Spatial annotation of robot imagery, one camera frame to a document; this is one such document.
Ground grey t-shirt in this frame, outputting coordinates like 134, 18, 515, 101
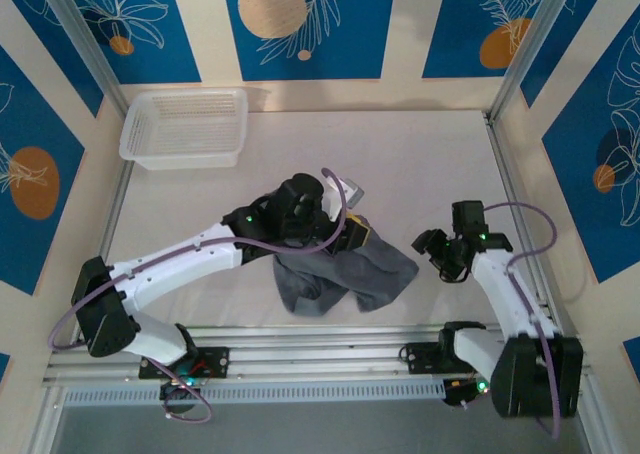
272, 213, 420, 318

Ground aluminium frame post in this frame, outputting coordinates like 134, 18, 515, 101
37, 0, 132, 121
489, 0, 587, 124

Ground white perforated plastic basket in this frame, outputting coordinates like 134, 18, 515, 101
118, 87, 250, 171

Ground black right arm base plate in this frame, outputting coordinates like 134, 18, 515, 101
405, 341, 499, 375

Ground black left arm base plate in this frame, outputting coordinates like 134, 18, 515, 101
138, 346, 231, 380

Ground grey slotted cable duct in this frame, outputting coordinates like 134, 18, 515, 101
62, 379, 446, 408

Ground aluminium side rail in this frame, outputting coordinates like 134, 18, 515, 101
483, 112, 562, 334
74, 158, 136, 345

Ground aluminium base rail beams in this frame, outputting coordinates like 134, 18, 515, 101
42, 323, 596, 388

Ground left controller board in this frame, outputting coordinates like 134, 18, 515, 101
159, 378, 202, 405

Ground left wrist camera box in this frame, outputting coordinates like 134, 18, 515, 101
322, 175, 366, 210

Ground right controller board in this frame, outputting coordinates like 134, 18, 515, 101
442, 376, 496, 408

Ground controller board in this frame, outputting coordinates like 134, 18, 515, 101
159, 378, 202, 405
442, 376, 496, 408

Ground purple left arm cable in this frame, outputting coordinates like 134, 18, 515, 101
48, 167, 349, 423

